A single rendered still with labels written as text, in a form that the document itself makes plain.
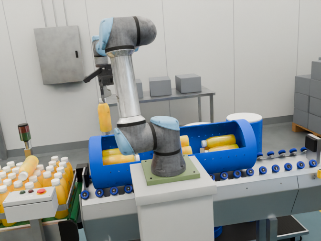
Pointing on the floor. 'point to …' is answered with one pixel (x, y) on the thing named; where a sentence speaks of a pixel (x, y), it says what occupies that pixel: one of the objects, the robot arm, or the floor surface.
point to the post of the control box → (37, 230)
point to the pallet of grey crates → (308, 101)
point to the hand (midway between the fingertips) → (102, 99)
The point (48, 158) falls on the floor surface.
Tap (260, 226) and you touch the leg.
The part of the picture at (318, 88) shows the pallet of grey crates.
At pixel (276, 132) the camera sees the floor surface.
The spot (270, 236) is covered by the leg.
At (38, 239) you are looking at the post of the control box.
